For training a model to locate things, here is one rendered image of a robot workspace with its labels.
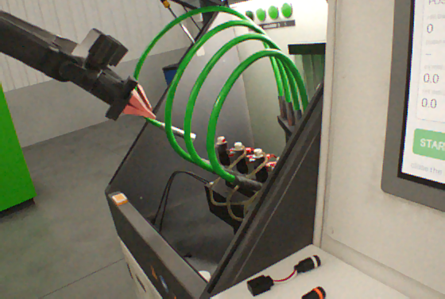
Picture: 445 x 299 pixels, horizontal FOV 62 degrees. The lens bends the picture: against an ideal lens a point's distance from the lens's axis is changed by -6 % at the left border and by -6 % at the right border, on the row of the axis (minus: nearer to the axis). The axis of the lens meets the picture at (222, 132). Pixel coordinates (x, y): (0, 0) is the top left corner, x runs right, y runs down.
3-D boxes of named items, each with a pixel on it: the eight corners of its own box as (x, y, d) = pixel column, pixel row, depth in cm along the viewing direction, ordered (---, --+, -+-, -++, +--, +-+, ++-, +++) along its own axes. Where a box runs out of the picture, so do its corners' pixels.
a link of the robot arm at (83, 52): (39, 57, 78) (56, 75, 74) (67, 10, 77) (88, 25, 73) (80, 77, 88) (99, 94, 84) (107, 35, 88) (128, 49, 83)
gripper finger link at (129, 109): (168, 102, 86) (131, 79, 83) (150, 130, 86) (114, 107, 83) (165, 99, 92) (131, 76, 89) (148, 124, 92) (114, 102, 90)
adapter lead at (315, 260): (253, 297, 57) (251, 286, 57) (247, 289, 59) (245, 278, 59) (322, 268, 61) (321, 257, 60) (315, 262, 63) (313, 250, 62)
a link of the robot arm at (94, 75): (67, 76, 85) (63, 79, 80) (83, 50, 85) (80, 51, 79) (94, 93, 87) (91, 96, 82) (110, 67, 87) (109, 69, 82)
